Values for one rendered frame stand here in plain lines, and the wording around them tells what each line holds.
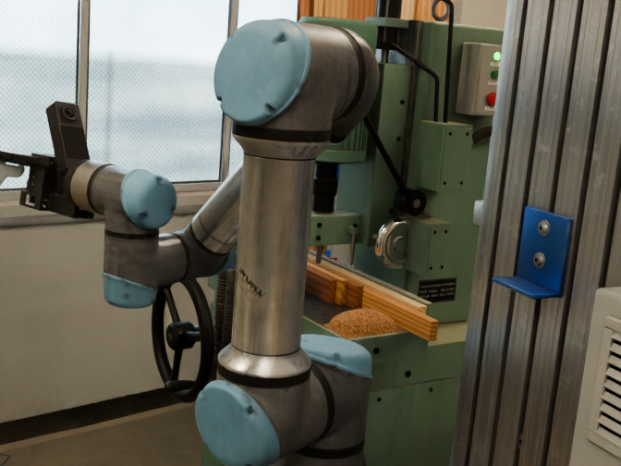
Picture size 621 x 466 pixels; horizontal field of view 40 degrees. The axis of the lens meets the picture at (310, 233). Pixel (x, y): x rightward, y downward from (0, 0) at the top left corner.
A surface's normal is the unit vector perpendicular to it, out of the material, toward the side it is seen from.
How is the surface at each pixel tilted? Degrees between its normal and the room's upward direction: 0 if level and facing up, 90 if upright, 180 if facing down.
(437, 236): 90
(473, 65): 90
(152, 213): 90
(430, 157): 90
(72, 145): 59
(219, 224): 105
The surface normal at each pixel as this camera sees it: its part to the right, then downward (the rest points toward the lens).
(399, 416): 0.53, 0.22
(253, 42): -0.61, -0.01
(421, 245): -0.84, 0.04
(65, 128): 0.72, -0.34
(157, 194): 0.78, 0.19
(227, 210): -0.40, 0.39
